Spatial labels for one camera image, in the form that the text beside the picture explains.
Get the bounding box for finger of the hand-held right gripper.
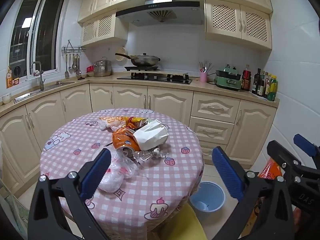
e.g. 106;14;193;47
293;134;320;157
266;140;304;178

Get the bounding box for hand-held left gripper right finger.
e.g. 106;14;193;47
212;146;295;240

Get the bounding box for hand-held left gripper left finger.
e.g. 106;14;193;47
28;148;112;240

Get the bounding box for clear plastic bag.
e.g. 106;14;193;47
92;147;139;193

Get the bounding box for blue trash bin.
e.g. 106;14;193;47
189;181;226;213

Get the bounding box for crushed orange can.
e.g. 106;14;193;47
112;127;140;157

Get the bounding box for silver foil wrapper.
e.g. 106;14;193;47
130;147;167;165

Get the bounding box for orange white plastic bag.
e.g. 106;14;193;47
99;115;125;130

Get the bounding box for yellow snack packet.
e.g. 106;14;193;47
125;116;150;130

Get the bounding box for white paper bag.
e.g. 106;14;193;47
132;119;170;152

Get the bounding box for orange snack bag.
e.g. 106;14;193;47
257;156;283;180

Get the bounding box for pink checked tablecloth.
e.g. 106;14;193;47
40;108;204;233

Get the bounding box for yellow pants leg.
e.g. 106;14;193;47
155;202;208;240

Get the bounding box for brown glass bottle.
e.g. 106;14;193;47
264;72;272;98

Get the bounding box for dark green glass bottle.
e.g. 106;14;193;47
259;70;266;97

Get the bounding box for black glass bottle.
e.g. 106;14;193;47
252;68;262;95

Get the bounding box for cream lower cabinets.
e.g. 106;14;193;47
0;83;278;195

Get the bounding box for red label sauce bottle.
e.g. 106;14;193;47
241;64;252;92

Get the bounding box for beige countertop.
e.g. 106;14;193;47
0;74;280;117

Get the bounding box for green electric cooker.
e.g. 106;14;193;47
214;64;242;92

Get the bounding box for steel sink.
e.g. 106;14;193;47
14;80;75;103

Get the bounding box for steel pot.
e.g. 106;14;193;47
94;57;112;77

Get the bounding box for bunch of chopsticks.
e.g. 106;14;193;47
199;60;214;73

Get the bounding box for steel faucet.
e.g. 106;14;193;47
30;61;46;92

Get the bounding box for black gas stove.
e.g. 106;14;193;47
117;66;193;85

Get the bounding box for yellow round basket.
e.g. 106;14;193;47
116;46;126;62

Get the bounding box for wok with lid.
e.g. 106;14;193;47
115;52;161;67

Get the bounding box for orange packet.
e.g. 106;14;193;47
6;66;20;89

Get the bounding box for large lattice door cabinet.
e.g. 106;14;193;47
205;0;273;50

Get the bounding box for small lattice door cabinet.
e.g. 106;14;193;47
80;9;129;47

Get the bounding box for window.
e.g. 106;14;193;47
9;0;67;79

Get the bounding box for range hood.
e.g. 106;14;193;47
115;0;203;27

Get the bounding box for wire utensil rack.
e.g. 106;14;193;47
61;39;86;55

